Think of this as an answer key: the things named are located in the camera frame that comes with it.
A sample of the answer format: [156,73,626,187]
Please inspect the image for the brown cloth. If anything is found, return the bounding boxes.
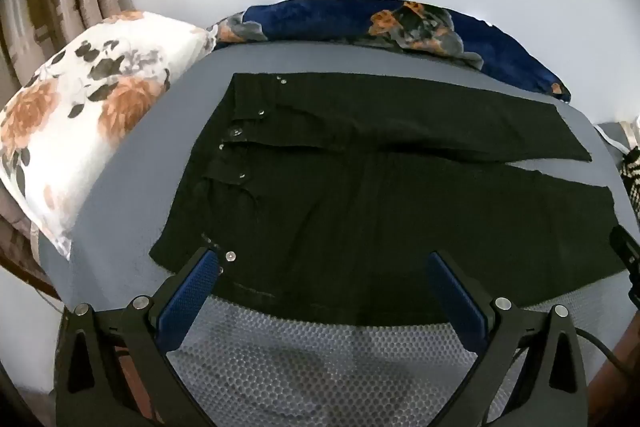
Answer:
[0,187,57,294]

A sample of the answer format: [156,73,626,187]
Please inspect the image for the blue floral blanket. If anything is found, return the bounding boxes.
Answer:
[207,0,572,104]

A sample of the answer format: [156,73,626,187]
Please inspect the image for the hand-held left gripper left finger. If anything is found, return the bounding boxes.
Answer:
[54,248,223,427]

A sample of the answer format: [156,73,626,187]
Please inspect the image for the black cable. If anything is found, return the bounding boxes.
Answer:
[574,328,632,374]

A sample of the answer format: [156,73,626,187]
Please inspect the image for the white floral pillow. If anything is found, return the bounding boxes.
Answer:
[0,10,217,260]

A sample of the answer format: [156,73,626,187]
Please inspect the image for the white cord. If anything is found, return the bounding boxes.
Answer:
[597,121,640,154]

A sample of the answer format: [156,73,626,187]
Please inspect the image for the grey mesh mattress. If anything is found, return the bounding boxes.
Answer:
[37,42,640,427]

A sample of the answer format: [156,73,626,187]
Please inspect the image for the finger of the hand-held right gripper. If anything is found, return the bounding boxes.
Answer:
[609,226,640,299]

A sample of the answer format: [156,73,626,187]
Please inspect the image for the black and white striped cloth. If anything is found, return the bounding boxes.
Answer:
[620,146,640,214]

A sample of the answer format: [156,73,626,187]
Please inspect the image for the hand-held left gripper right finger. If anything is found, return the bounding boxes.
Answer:
[425,251,589,427]

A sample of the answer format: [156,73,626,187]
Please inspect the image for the black pants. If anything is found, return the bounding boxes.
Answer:
[149,73,617,327]

